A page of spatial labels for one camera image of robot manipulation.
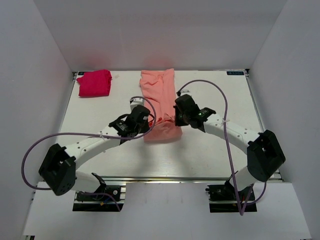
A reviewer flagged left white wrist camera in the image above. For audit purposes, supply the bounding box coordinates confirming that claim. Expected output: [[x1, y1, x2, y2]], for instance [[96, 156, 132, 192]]
[[129, 97, 144, 112]]

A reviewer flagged blue table label sticker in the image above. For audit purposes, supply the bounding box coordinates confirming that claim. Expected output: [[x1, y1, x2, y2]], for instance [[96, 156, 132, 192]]
[[226, 71, 245, 76]]

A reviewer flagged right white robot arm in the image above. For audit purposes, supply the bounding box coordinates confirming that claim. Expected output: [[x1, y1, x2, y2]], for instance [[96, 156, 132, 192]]
[[174, 94, 286, 200]]

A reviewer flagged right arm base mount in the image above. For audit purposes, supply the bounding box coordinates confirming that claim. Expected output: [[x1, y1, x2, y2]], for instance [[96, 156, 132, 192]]
[[205, 184, 257, 213]]

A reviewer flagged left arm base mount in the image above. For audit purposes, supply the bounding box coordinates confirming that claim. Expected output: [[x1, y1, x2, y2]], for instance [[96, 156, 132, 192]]
[[72, 184, 126, 213]]

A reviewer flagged folded magenta t shirt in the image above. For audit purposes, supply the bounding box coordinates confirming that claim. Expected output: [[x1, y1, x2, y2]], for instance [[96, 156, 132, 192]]
[[76, 69, 112, 98]]

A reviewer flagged salmon pink t shirt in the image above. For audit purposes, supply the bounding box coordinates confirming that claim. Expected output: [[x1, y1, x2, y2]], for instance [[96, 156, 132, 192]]
[[139, 68, 183, 144]]

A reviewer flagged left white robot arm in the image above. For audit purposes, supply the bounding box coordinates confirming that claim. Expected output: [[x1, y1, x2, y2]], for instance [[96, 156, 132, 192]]
[[38, 105, 151, 200]]

